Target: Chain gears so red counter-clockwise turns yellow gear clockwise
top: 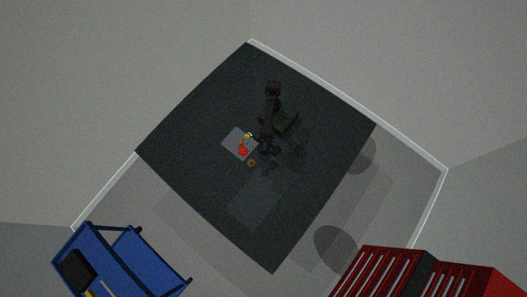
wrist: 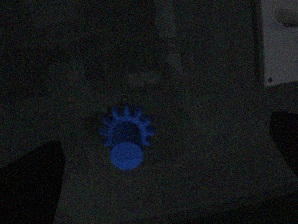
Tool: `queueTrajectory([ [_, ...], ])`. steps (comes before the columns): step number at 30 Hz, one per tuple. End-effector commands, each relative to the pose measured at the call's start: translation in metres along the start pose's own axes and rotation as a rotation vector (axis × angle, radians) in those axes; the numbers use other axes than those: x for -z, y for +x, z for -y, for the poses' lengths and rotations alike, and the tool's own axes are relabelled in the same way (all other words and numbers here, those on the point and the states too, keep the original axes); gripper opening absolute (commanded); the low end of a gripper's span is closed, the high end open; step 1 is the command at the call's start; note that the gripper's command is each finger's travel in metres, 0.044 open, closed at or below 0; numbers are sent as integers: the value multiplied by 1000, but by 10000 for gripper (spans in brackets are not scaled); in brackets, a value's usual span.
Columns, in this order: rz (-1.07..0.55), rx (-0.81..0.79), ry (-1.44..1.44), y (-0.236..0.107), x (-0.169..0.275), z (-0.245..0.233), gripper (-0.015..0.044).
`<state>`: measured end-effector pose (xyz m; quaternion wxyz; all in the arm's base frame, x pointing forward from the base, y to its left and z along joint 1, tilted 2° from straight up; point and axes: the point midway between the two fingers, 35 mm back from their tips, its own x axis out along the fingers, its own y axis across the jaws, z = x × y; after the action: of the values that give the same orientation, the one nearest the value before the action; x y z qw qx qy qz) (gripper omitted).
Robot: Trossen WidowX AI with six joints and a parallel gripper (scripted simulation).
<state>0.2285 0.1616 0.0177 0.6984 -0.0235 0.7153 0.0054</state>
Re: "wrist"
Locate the blue gear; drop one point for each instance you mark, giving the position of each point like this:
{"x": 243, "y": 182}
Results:
{"x": 126, "y": 131}

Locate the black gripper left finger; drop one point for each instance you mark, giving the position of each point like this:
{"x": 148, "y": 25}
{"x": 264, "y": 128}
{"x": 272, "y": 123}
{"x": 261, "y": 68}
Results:
{"x": 30, "y": 186}

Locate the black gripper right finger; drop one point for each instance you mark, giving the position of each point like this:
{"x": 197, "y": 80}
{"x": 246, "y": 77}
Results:
{"x": 284, "y": 132}

